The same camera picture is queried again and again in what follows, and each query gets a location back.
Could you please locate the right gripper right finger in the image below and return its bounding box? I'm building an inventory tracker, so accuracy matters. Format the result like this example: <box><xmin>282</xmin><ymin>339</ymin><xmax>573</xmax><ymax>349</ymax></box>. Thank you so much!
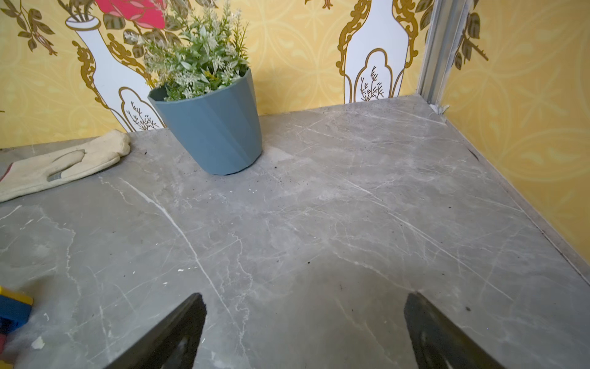
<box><xmin>404</xmin><ymin>292</ymin><xmax>502</xmax><ymax>369</ymax></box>

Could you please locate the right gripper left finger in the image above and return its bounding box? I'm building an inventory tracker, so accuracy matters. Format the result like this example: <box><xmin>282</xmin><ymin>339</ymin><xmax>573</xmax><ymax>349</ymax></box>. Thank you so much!
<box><xmin>108</xmin><ymin>293</ymin><xmax>207</xmax><ymax>369</ymax></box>

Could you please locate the blue lego brick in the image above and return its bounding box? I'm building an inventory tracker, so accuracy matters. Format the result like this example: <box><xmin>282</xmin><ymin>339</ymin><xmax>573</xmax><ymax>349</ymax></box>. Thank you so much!
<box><xmin>0</xmin><ymin>296</ymin><xmax>32</xmax><ymax>335</ymax></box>

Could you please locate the yellow lego brick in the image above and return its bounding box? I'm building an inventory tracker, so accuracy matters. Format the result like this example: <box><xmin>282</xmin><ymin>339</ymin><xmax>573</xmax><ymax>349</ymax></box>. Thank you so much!
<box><xmin>0</xmin><ymin>286</ymin><xmax>34</xmax><ymax>305</ymax></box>

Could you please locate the pink lego brick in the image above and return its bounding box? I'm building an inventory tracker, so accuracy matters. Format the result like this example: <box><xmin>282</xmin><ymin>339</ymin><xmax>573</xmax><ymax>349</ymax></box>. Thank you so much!
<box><xmin>0</xmin><ymin>334</ymin><xmax>7</xmax><ymax>354</ymax></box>

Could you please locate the green plant blue pot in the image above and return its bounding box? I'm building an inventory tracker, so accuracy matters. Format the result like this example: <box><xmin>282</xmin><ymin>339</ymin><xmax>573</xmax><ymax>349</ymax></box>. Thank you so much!
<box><xmin>135</xmin><ymin>1</ymin><xmax>263</xmax><ymax>176</ymax></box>

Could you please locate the aluminium corner frame post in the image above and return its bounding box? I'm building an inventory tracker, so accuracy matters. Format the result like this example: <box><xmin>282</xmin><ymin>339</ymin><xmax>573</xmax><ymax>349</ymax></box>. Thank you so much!
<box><xmin>416</xmin><ymin>0</ymin><xmax>473</xmax><ymax>114</ymax></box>

